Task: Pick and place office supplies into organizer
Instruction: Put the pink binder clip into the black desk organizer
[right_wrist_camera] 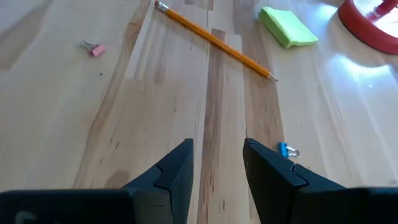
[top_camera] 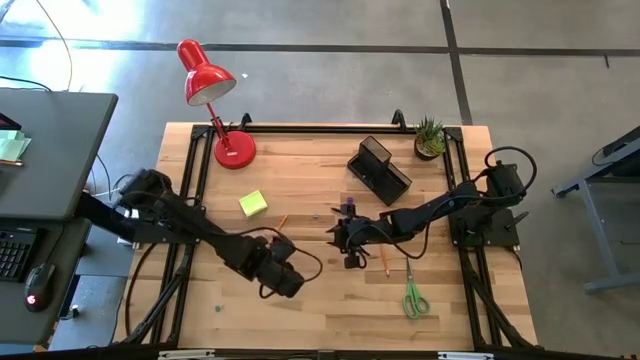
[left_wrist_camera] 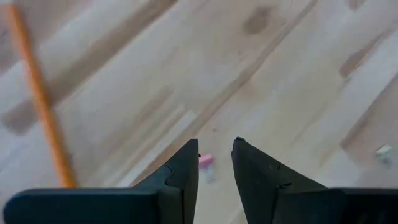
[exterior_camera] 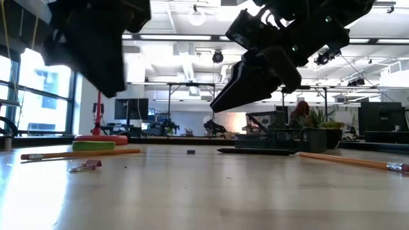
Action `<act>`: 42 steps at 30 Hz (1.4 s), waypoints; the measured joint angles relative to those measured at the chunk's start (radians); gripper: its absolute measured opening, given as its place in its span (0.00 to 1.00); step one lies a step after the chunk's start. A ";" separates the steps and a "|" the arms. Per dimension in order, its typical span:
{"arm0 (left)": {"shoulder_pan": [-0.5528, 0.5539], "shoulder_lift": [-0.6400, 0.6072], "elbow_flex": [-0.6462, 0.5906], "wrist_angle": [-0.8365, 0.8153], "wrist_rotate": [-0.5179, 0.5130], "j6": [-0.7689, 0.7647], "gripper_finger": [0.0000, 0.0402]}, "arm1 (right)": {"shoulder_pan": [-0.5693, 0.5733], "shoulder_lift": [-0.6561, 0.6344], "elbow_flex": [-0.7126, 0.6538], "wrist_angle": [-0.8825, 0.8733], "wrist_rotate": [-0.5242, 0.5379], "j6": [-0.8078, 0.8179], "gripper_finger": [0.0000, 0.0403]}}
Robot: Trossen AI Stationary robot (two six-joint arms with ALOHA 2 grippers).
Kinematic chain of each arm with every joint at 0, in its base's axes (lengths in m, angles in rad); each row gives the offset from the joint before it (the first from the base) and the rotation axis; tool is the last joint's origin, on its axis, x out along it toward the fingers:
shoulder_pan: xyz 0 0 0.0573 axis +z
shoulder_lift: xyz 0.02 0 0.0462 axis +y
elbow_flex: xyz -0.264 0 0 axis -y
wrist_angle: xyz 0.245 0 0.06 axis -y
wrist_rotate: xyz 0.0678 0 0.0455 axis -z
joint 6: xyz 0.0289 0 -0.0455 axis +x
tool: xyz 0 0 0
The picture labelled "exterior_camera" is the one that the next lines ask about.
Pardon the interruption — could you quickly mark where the black mesh desk organizer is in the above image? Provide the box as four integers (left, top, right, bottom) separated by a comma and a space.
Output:
235, 111, 327, 153

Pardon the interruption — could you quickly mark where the green sticky note pad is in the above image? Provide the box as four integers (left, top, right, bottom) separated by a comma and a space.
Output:
72, 141, 116, 152

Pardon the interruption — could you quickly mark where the potted succulent plant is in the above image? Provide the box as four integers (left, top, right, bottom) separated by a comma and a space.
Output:
297, 108, 346, 150

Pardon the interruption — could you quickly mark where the white cable coil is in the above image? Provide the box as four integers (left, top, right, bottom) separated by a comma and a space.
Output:
187, 8, 206, 26

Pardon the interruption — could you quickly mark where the black metal background frame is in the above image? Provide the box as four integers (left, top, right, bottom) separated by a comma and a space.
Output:
281, 85, 328, 122
167, 82, 217, 138

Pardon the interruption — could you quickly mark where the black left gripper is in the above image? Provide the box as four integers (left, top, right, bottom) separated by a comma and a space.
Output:
42, 0, 151, 98

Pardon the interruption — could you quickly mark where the large window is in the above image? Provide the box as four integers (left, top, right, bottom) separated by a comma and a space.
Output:
0, 47, 76, 135

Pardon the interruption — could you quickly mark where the pink binder clip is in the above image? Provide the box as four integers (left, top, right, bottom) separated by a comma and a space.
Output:
68, 159, 103, 173

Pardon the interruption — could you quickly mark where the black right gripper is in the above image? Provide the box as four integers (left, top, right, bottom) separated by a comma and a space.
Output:
210, 0, 339, 113

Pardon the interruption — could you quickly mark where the large black background monitor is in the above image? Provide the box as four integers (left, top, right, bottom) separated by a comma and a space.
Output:
357, 102, 409, 144

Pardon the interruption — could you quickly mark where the red desk lamp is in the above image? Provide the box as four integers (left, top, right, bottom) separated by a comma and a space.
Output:
73, 91, 128, 146

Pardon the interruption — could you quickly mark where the black aluminium table frame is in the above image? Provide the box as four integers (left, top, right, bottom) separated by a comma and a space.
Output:
0, 135, 409, 155

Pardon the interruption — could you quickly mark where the yellow pencil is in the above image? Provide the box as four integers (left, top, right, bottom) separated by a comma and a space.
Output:
297, 151, 409, 174
20, 148, 141, 161

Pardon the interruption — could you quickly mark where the person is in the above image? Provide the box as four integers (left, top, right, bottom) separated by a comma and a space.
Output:
289, 100, 311, 127

